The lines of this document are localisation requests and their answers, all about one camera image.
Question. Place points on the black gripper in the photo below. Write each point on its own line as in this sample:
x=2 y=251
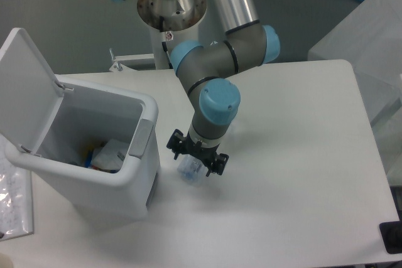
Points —
x=179 y=144

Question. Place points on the crushed clear plastic bottle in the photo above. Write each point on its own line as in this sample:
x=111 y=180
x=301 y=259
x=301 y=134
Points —
x=192 y=170

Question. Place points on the white plastic wrapper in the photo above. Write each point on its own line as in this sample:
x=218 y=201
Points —
x=110 y=157

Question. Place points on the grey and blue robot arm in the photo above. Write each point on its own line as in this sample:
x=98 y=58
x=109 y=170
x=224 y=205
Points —
x=204 y=71

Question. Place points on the blue and yellow trash packet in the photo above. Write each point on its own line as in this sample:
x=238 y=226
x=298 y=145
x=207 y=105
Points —
x=88 y=157

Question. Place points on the white trash can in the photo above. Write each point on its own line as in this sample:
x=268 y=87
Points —
x=94 y=144

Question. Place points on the white trash can lid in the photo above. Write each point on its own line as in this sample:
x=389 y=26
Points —
x=31 y=95

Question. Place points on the clear plastic document sleeve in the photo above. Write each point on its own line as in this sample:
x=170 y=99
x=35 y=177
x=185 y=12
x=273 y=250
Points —
x=16 y=199

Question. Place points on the black device at edge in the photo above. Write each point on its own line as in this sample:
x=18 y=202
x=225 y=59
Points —
x=391 y=234

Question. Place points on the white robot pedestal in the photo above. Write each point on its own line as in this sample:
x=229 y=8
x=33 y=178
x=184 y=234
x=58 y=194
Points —
x=169 y=45

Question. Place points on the white pedestal base bracket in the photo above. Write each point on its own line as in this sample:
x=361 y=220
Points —
x=131 y=62

